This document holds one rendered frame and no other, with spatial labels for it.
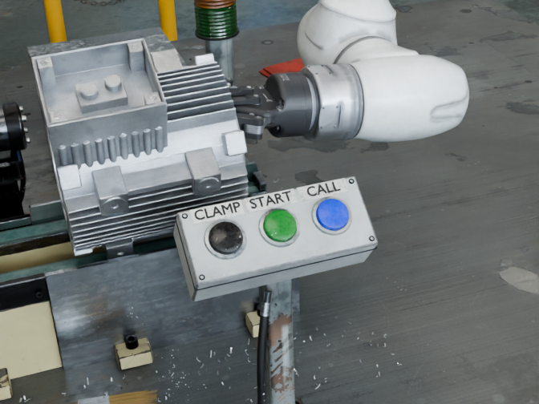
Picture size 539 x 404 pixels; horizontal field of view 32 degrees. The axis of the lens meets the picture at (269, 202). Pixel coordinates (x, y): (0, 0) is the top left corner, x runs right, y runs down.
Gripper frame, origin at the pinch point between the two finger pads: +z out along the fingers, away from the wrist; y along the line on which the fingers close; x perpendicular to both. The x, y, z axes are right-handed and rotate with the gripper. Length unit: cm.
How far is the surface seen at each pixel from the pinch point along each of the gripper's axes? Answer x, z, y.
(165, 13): 61, -60, -224
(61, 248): 18.4, 7.7, -3.1
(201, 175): 2.8, -5.3, 10.4
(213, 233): -0.7, -1.4, 27.8
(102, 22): 100, -56, -332
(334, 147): 22, -40, -31
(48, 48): 15, 1, -64
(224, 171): 3.8, -8.6, 8.1
